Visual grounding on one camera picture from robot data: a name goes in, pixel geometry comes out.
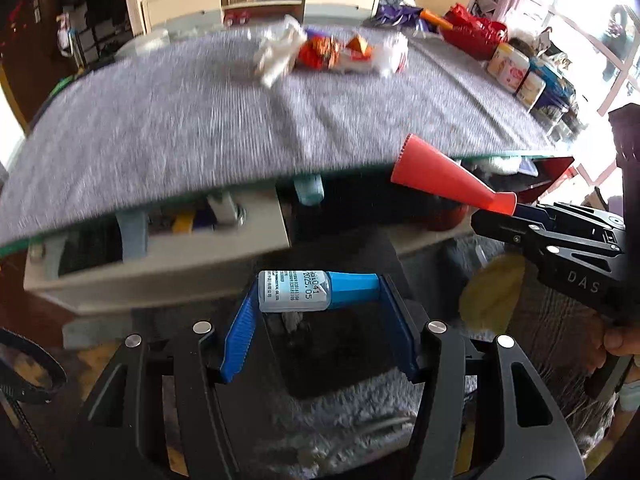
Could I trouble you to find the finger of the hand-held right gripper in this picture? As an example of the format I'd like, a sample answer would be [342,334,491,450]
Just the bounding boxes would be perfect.
[470,209,627,272]
[514,202,627,250]

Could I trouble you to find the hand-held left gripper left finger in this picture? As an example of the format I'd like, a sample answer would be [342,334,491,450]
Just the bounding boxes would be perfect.
[65,294,260,480]

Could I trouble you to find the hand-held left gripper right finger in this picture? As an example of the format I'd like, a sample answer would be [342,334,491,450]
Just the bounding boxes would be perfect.
[379,274,587,480]

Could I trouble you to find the small bottle with blue cap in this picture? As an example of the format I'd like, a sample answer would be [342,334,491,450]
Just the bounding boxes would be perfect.
[257,270,382,313]

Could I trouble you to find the red plastic cone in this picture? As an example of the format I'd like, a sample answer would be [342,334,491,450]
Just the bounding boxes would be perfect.
[391,134,517,215]

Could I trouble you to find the person's right hand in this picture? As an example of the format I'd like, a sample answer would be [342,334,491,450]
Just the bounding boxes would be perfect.
[602,322,640,362]

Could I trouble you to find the red box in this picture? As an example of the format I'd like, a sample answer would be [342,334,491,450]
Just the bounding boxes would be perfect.
[515,157,576,204]

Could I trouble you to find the yellow cushion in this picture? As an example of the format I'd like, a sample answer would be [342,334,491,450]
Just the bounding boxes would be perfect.
[459,255,527,332]

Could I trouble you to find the brown striped sofa cover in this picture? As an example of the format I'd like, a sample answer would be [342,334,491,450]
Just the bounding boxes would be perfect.
[510,260,622,461]

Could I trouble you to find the grey fluffy rug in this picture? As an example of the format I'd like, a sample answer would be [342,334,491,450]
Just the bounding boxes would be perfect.
[240,370,426,480]

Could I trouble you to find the light blue table leg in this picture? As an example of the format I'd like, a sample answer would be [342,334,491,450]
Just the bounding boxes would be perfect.
[115,210,151,262]
[294,175,324,207]

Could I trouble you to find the blue box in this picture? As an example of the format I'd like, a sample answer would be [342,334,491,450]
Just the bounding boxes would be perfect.
[530,57,577,112]

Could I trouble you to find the red basket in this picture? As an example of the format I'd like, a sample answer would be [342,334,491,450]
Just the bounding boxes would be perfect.
[440,4,509,61]

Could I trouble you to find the grey table mat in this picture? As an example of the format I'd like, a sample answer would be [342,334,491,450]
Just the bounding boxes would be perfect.
[0,22,567,249]

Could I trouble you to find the white and orange packet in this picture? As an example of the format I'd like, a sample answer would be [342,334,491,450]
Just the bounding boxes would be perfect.
[335,32,409,79]

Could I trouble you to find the orange plastic cone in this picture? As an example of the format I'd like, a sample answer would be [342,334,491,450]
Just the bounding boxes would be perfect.
[419,9,454,31]

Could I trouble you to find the purple bag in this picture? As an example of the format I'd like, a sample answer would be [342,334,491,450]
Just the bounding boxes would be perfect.
[375,4,426,27]

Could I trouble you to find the orange snack wrapper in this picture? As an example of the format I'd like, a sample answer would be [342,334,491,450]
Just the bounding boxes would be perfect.
[295,35,347,72]

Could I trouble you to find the white crumpled paper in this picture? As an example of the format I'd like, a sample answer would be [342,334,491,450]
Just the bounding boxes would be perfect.
[252,15,308,87]

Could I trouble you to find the cream cabinet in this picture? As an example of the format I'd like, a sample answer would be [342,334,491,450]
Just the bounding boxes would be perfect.
[142,0,382,32]

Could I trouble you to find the black strap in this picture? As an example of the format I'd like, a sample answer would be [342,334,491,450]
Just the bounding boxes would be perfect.
[0,327,69,474]

